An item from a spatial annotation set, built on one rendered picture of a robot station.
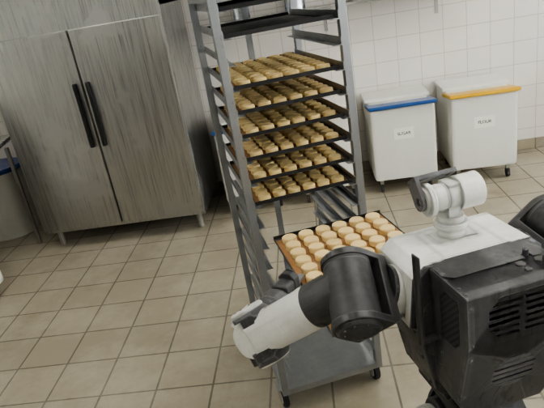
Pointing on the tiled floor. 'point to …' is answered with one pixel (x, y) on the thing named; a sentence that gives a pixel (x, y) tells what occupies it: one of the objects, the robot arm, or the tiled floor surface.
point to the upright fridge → (104, 112)
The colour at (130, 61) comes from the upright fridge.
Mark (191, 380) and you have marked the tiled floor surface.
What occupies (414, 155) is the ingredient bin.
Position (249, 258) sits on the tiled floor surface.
